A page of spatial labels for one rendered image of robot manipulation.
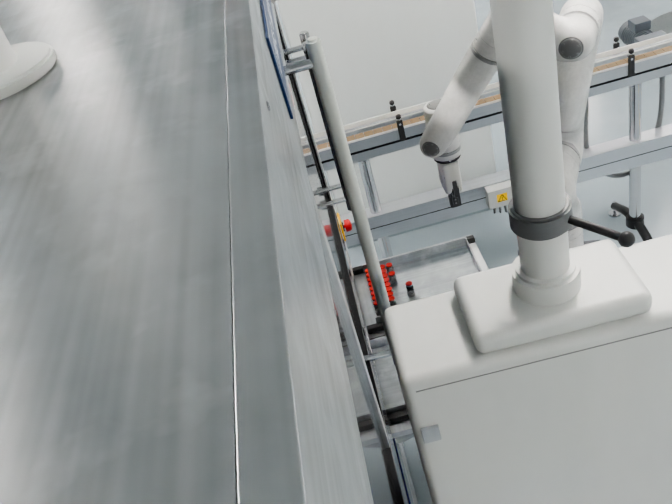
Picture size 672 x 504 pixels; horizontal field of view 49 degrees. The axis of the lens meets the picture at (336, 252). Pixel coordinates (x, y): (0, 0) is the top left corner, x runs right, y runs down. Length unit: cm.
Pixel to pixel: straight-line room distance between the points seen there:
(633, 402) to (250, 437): 97
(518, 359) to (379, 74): 258
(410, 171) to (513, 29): 295
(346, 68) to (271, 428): 323
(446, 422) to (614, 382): 26
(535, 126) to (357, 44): 258
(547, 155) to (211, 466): 73
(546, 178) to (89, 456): 75
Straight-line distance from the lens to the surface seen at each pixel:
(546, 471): 133
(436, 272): 232
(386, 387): 201
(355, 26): 347
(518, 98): 95
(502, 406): 118
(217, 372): 38
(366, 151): 302
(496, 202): 326
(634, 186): 358
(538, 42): 92
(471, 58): 193
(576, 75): 192
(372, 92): 359
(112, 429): 38
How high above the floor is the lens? 235
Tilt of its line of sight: 36 degrees down
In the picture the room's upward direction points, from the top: 17 degrees counter-clockwise
